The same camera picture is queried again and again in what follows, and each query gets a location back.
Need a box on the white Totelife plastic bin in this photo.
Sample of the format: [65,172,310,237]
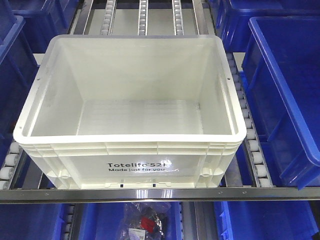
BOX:
[13,35,247,190]

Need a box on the blue bin lower centre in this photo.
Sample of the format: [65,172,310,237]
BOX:
[77,202,184,240]

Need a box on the blue bin lower right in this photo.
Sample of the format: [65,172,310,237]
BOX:
[214,200,319,240]

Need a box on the blue bin right of shelf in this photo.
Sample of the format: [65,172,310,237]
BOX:
[242,16,320,189]

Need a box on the blue bin of shelf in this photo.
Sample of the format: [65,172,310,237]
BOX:
[242,16,320,189]
[0,15,38,140]

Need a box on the blue bin left of shelf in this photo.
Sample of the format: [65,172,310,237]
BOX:
[0,15,38,140]

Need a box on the blue bin upper left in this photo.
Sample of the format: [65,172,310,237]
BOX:
[8,0,79,54]

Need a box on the blue bin lower left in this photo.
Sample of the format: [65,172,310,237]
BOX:
[0,203,69,240]

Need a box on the roller track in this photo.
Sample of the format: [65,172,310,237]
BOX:
[100,0,117,36]
[171,0,184,36]
[0,140,23,191]
[137,0,149,36]
[226,52,274,188]

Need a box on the plastic bag with parts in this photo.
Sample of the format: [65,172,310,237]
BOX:
[116,202,171,240]

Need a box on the centre left roller track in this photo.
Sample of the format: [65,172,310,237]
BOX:
[100,0,117,36]

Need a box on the centre right roller track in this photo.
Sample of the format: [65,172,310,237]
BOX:
[171,0,184,36]

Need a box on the steel shelf front rail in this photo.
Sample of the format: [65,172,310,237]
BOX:
[0,187,320,204]

